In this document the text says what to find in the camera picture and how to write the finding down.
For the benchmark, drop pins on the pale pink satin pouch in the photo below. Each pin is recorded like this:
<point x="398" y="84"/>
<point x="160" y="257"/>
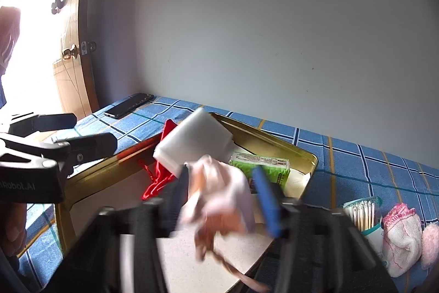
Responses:
<point x="226" y="197"/>

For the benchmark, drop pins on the blue plaid bed sheet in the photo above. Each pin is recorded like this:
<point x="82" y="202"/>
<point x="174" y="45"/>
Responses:
<point x="360" y="169"/>

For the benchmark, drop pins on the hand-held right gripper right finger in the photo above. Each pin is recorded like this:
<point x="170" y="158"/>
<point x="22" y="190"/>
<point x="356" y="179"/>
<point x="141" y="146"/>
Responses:
<point x="269" y="207"/>

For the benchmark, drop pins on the brass door knob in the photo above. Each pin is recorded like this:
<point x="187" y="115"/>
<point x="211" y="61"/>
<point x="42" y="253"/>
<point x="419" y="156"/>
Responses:
<point x="69" y="53"/>

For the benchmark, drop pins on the black smartphone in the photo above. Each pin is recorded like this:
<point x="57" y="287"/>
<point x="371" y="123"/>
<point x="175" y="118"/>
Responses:
<point x="128" y="106"/>

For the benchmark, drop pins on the gold tin box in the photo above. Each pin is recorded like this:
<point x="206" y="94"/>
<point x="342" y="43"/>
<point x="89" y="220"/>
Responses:
<point x="274" y="142"/>

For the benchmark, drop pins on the green tissue packet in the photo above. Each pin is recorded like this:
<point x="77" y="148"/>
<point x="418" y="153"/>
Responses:
<point x="264" y="167"/>

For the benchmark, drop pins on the metal door latch plate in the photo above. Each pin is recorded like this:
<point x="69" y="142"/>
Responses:
<point x="87" y="47"/>

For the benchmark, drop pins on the white sponge block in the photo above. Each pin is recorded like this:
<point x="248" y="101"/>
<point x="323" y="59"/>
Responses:
<point x="195" y="142"/>

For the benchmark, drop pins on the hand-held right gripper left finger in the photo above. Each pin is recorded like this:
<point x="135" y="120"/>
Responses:
<point x="176" y="197"/>

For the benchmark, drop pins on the person's left hand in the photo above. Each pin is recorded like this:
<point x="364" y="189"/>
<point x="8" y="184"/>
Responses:
<point x="13" y="231"/>

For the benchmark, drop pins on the cotton swab pack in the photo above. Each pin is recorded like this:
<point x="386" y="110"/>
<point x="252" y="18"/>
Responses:
<point x="363" y="215"/>

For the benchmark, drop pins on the pink and white sock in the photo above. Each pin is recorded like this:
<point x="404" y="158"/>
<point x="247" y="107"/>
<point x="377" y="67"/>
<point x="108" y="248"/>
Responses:
<point x="403" y="241"/>

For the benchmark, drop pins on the wooden door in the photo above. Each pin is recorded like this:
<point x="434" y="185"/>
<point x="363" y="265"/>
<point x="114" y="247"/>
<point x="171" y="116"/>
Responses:
<point x="73" y="87"/>

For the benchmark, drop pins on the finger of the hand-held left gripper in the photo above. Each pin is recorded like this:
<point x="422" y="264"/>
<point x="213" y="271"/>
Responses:
<point x="51" y="123"/>
<point x="89" y="146"/>

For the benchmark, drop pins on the pink fluffy ball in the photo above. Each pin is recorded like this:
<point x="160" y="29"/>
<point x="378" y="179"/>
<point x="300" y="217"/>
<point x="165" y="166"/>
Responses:
<point x="431" y="245"/>

